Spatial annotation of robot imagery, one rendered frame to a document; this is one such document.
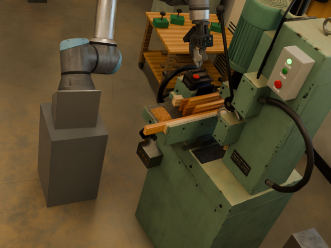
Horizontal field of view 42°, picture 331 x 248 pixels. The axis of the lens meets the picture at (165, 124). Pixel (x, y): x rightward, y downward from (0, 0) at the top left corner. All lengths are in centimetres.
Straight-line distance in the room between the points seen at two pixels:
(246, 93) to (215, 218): 61
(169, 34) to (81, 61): 128
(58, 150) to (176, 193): 65
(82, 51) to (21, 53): 164
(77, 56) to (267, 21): 97
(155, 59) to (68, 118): 157
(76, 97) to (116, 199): 83
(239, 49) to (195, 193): 69
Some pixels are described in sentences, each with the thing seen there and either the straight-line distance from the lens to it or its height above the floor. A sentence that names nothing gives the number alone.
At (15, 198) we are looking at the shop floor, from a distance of 271.
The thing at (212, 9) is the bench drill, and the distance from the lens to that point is 428.
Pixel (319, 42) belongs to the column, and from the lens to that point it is 156.
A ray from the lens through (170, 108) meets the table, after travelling 202.
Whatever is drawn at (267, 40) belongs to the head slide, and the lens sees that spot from 171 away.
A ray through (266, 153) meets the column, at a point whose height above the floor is 104.
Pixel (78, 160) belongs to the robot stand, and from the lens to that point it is 240.
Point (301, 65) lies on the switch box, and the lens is 148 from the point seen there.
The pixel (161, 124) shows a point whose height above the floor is 94.
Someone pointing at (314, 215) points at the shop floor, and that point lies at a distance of 319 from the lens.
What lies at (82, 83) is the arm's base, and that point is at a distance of 219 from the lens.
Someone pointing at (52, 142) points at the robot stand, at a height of 54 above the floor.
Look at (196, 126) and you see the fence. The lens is 193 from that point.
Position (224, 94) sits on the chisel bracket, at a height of 103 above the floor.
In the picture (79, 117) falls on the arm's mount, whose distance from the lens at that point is 228.
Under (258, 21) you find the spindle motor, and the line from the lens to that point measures 174.
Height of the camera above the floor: 213
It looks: 40 degrees down
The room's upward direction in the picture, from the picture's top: 17 degrees clockwise
